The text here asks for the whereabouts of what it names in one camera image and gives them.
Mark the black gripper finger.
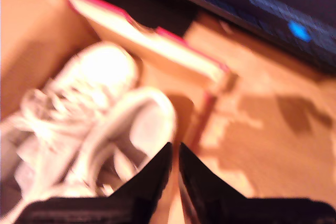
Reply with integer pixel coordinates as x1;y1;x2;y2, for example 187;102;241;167
178;142;247;204
110;142;173;204

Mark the white leather sneaker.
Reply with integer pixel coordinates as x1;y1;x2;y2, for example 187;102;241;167
0;41;141;222
60;87;177;198

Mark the red Nike shoebox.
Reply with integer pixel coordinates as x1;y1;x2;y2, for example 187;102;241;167
0;0;239;198

